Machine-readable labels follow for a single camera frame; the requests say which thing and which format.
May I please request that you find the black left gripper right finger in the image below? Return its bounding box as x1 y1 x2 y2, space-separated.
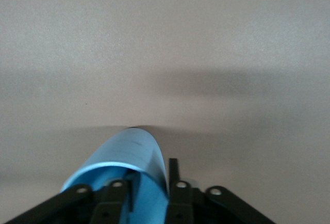
164 158 276 224

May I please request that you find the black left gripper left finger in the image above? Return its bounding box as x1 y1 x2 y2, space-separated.
5 172 135 224

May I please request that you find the blue plastic cup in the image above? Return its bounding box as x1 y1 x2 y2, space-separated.
60 127 171 224

